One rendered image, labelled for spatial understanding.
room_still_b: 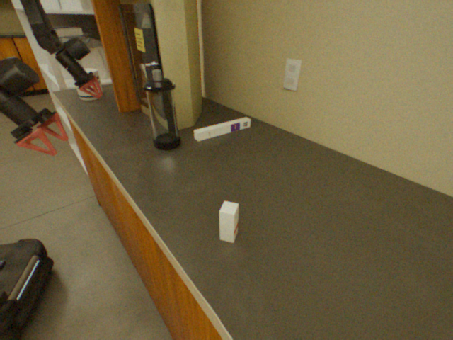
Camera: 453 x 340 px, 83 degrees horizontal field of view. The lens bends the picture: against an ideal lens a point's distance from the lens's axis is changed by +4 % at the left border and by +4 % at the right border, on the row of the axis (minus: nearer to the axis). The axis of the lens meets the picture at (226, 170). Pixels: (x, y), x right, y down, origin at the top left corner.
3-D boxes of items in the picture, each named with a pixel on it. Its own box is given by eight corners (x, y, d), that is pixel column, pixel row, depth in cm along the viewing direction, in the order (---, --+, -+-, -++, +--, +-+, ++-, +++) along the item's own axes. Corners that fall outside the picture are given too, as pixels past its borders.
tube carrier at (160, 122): (173, 133, 102) (166, 78, 91) (186, 143, 95) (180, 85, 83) (148, 140, 97) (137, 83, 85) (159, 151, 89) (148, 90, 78)
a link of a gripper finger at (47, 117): (78, 131, 79) (50, 106, 74) (70, 140, 73) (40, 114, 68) (60, 142, 80) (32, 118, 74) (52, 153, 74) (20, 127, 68)
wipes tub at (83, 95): (100, 93, 156) (93, 66, 148) (107, 98, 148) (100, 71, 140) (77, 96, 150) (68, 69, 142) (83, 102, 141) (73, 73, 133)
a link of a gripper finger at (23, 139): (71, 140, 73) (40, 114, 68) (62, 151, 67) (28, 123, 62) (52, 152, 74) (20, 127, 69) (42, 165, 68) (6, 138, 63)
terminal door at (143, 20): (140, 102, 125) (120, 3, 103) (168, 120, 104) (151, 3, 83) (138, 103, 124) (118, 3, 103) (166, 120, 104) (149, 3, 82)
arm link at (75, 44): (46, 38, 104) (37, 40, 97) (68, 22, 102) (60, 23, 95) (71, 66, 110) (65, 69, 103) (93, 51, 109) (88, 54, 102)
